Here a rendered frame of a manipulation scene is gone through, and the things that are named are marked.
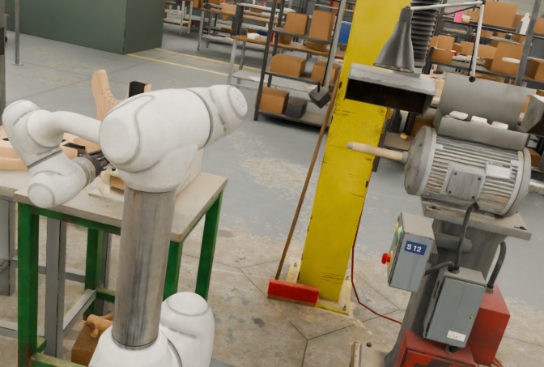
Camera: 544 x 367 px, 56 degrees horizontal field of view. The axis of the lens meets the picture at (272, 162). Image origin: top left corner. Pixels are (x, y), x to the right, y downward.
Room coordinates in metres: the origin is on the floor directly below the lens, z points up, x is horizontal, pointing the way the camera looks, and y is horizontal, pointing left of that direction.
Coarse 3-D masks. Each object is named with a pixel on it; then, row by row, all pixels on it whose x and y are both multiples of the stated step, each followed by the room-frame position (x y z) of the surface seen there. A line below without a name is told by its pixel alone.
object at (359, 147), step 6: (354, 144) 1.80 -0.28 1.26; (360, 144) 1.80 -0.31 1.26; (354, 150) 1.79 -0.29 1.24; (360, 150) 1.79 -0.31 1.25; (366, 150) 1.78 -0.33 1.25; (372, 150) 1.78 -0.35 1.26; (378, 150) 1.78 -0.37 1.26; (384, 150) 1.78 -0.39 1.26; (390, 150) 1.79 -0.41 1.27; (384, 156) 1.78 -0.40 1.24; (390, 156) 1.77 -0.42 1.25; (396, 156) 1.77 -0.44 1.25
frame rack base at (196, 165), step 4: (200, 152) 2.03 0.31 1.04; (196, 156) 1.99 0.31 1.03; (200, 156) 2.04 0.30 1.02; (196, 160) 1.99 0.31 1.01; (200, 160) 2.05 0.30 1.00; (192, 164) 1.95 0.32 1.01; (196, 164) 2.00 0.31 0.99; (200, 164) 2.06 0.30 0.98; (192, 168) 1.95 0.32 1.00; (196, 168) 2.01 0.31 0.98; (200, 168) 2.06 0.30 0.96; (192, 172) 1.96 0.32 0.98; (196, 172) 2.01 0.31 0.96; (200, 172) 2.07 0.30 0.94; (192, 176) 1.97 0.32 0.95; (196, 176) 2.02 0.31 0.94; (192, 180) 1.97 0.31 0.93
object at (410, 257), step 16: (400, 224) 1.51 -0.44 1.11; (416, 224) 1.50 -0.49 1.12; (400, 240) 1.44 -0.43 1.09; (416, 240) 1.43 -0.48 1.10; (432, 240) 1.42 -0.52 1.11; (400, 256) 1.43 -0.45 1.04; (416, 256) 1.43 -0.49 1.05; (400, 272) 1.43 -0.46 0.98; (416, 272) 1.42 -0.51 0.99; (400, 288) 1.43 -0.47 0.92; (416, 288) 1.42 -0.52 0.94
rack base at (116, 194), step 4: (96, 188) 1.72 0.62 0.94; (112, 188) 1.74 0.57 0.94; (116, 188) 1.75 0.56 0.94; (92, 192) 1.68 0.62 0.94; (96, 192) 1.69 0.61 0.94; (112, 192) 1.71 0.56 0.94; (116, 192) 1.71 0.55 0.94; (120, 192) 1.72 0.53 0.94; (124, 192) 1.73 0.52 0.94; (92, 196) 1.67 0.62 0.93; (96, 196) 1.67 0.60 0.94; (100, 196) 1.66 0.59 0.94; (104, 196) 1.66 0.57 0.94; (108, 196) 1.67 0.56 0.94; (112, 196) 1.67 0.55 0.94; (116, 196) 1.68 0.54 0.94; (120, 196) 1.69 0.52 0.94; (108, 200) 1.66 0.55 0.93; (112, 200) 1.66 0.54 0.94; (116, 200) 1.65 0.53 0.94; (120, 200) 1.65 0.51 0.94
